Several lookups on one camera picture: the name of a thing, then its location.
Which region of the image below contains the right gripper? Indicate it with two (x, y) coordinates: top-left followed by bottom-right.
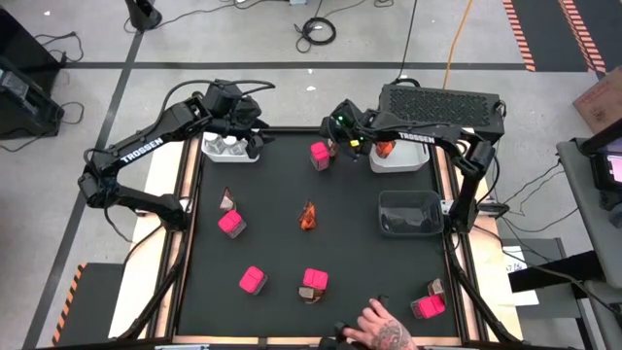
(320, 99), (378, 162)

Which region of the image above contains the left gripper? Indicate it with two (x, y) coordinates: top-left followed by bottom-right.
(213, 96), (276, 160)

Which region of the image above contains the smoked paprika tin red lid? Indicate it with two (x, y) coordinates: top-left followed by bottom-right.
(217, 209), (248, 240)
(410, 294), (447, 321)
(301, 267), (330, 293)
(238, 265), (268, 297)
(309, 141), (330, 172)

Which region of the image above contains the white plastic bin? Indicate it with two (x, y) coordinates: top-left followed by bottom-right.
(368, 138), (432, 175)
(200, 130), (261, 164)

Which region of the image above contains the grey translucent plastic bin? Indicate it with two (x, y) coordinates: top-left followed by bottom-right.
(377, 190), (445, 238)

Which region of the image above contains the black computer tower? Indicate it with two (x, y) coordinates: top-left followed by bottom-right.
(377, 83), (506, 145)

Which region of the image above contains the black stand base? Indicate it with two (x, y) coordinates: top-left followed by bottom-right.
(123, 0), (163, 32)

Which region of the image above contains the light wooden side board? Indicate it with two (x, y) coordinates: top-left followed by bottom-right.
(434, 126), (525, 341)
(107, 125), (201, 340)

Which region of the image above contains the person's hand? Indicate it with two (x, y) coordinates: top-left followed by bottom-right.
(342, 297), (418, 350)

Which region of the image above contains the white paper sheet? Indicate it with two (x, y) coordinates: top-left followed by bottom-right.
(502, 245), (540, 307)

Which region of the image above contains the black hazard-striped floor mat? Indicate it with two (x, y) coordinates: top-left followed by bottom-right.
(51, 262), (126, 349)
(501, 0), (589, 74)
(558, 0), (622, 74)

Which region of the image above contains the grey cart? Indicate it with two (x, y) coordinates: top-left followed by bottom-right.
(556, 137), (622, 350)

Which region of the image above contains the black cart foot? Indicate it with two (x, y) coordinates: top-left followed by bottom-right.
(507, 250), (606, 294)

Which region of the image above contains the black equipment case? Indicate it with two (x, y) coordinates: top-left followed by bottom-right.
(0, 56), (66, 141)

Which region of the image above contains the black monitor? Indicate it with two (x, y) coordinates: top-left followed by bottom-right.
(580, 119), (622, 213)

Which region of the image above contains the cardboard box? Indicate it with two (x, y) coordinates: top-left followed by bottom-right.
(571, 66), (622, 135)

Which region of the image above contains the black cabinet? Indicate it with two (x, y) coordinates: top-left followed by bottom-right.
(0, 5), (63, 93)

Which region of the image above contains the black table frame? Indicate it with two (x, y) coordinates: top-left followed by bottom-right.
(116, 123), (521, 350)

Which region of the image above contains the coiled black floor cable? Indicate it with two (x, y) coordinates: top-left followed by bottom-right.
(293, 16), (338, 54)

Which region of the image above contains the black hanging cable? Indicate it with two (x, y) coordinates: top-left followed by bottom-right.
(396, 0), (419, 85)

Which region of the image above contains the orange hanging cable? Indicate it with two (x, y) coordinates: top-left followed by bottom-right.
(441, 0), (475, 91)

